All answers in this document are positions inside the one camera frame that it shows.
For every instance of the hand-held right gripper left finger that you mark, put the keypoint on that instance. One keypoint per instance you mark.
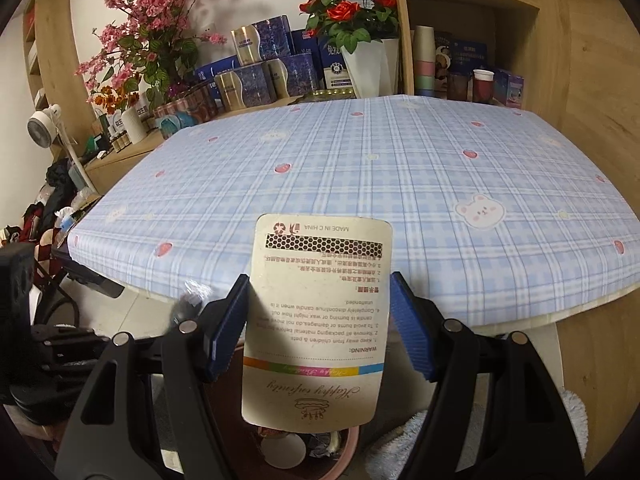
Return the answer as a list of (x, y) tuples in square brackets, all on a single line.
[(227, 330)]

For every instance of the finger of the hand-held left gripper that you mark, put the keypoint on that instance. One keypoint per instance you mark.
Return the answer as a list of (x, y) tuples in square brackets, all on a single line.
[(182, 316)]

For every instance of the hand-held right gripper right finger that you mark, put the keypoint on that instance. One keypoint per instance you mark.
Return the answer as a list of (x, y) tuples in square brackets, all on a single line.
[(412, 330)]

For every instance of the silver foil wrapper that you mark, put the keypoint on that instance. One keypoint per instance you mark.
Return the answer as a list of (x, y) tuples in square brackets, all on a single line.
[(196, 291)]

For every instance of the white printed card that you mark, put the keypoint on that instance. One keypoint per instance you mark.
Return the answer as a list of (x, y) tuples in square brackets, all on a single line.
[(315, 285)]

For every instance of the pink plastic bin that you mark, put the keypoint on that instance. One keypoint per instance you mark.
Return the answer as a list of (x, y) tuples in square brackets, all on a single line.
[(332, 467)]

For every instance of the blue plaid tablecloth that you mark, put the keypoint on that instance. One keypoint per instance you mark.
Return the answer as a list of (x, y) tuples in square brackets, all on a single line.
[(400, 170)]

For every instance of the pile of clothes and bags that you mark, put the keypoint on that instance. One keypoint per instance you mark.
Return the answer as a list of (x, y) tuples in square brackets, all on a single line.
[(57, 180)]

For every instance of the row of small brown bottles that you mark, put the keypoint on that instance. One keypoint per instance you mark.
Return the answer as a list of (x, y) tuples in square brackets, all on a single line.
[(115, 137)]

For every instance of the teal round tin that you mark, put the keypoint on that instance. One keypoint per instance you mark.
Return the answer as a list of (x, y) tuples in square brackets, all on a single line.
[(175, 124)]

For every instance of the white bottle vase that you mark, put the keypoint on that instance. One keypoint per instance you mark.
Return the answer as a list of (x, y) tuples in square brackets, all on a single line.
[(134, 125)]

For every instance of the floral patterned basket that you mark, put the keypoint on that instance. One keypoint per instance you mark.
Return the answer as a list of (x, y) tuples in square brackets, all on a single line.
[(187, 102)]

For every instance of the orange artificial flowers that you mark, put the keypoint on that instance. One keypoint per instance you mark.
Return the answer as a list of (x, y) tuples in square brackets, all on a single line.
[(115, 97)]

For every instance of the white standing fan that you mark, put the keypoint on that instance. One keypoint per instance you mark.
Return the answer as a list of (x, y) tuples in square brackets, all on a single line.
[(44, 125)]

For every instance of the gold and blue gift box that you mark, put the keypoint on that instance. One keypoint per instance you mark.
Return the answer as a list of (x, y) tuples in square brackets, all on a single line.
[(262, 42), (295, 77), (245, 87)]

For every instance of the flat blue box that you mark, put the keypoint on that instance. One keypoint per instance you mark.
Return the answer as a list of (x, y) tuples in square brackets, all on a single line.
[(217, 70)]

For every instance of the flat gold blister pack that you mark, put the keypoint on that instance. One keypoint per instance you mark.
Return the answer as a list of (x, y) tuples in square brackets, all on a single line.
[(330, 93)]

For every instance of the red cup with white lid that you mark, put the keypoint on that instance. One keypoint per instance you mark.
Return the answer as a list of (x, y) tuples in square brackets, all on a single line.
[(483, 87)]

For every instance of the purple box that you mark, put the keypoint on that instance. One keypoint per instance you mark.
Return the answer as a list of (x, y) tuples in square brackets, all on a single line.
[(510, 90)]

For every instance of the white flower pot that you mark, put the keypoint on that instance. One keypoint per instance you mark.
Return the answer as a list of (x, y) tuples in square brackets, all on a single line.
[(370, 70)]

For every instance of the stack of pastel paper cups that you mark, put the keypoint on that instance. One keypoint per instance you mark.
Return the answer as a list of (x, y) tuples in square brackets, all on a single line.
[(425, 60)]

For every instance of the blue white carton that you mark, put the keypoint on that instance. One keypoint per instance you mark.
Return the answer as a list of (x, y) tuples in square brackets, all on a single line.
[(335, 70)]

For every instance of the dark blue box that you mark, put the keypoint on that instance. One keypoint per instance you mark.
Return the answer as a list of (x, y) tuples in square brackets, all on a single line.
[(462, 52)]

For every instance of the small blue box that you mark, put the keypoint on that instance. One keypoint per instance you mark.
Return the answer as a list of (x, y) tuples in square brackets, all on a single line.
[(305, 42)]

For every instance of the pink blossom artificial plant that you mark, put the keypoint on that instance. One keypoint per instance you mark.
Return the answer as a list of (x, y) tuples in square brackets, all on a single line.
[(150, 5)]

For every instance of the red rose bouquet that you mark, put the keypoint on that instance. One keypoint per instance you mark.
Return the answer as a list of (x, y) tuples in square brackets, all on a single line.
[(345, 10)]

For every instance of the wooden wall shelf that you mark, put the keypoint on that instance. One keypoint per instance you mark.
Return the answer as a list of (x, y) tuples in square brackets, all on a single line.
[(50, 60)]

